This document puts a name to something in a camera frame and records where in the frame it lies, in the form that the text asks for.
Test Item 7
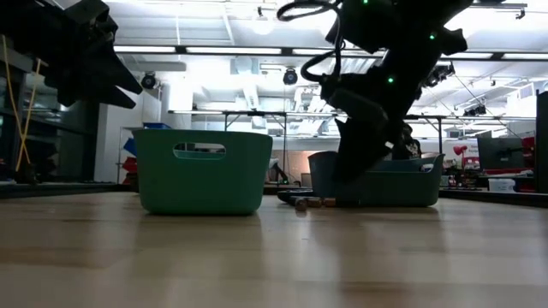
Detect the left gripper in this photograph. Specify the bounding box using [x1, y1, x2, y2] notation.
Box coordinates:
[8, 0, 143, 110]

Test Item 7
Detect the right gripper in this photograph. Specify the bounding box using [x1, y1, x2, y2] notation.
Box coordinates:
[320, 59, 423, 183]

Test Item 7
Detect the green plastic bin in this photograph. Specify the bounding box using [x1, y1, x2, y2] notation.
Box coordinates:
[131, 128, 274, 216]

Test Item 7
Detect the person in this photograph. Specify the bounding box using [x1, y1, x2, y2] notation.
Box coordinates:
[400, 123, 423, 160]

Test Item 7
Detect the blue-grey plastic bin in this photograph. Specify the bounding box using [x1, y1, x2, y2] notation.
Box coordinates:
[307, 150, 445, 209]

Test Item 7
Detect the red lamp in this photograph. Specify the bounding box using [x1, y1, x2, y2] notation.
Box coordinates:
[452, 144, 470, 170]

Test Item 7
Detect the black monitor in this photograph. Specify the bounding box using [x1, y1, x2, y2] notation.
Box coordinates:
[477, 136, 527, 171]

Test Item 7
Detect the white box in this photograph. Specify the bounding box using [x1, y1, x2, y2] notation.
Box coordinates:
[487, 178, 517, 193]

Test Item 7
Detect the red cabinet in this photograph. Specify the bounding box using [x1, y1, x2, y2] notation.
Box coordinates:
[520, 136, 536, 172]

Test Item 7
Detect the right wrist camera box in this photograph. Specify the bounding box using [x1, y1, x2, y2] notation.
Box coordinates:
[327, 87, 389, 128]

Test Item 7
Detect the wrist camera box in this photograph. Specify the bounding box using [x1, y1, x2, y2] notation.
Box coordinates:
[327, 87, 389, 128]
[63, 0, 120, 44]

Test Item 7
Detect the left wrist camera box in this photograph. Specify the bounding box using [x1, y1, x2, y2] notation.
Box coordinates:
[63, 0, 120, 44]

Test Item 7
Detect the overhead frame beam with lights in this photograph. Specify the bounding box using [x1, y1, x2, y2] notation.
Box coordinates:
[113, 44, 548, 63]

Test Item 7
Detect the yellow cable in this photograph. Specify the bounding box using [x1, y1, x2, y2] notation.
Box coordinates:
[15, 58, 42, 173]
[1, 35, 31, 166]

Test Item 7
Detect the black background table frame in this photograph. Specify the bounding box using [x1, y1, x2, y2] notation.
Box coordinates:
[169, 110, 446, 157]

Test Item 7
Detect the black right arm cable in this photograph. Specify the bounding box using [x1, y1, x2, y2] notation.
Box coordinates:
[277, 0, 344, 83]

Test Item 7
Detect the black table edge rail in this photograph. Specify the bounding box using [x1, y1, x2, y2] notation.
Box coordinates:
[0, 181, 548, 210]

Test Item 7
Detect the black frame post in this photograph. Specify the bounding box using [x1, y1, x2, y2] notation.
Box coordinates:
[534, 90, 548, 194]

